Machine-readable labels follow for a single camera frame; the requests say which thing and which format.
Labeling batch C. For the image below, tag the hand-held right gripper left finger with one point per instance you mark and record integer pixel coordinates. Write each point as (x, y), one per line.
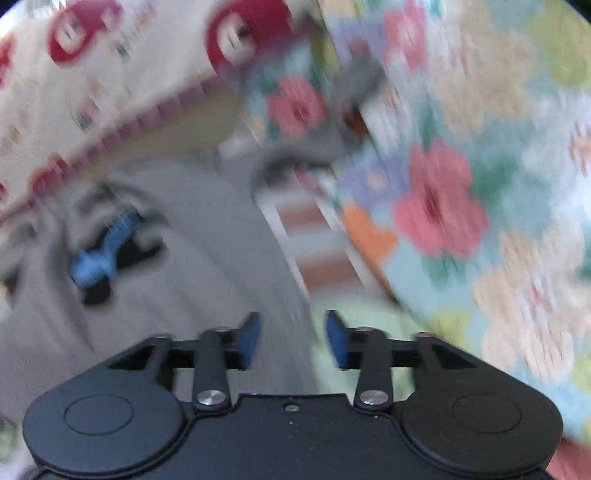
(249, 341)

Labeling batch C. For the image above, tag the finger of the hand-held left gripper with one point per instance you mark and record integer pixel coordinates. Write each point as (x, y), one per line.
(90, 270)

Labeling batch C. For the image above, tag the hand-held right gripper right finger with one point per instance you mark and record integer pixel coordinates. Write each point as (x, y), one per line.
(334, 341)

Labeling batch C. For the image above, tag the grey knit sweater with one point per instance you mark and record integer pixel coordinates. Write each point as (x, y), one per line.
(207, 254)

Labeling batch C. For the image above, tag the light green cloth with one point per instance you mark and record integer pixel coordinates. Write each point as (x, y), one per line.
(392, 318)

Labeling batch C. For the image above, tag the striped printed floor mat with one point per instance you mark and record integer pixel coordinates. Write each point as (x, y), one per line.
(318, 240)

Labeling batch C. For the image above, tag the beige mattress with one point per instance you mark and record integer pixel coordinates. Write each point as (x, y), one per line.
(194, 124)

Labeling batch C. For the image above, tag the floral pastel quilt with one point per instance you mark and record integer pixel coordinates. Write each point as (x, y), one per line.
(461, 207)

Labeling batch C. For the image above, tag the bear-print white quilt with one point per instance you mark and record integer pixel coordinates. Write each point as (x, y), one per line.
(115, 83)

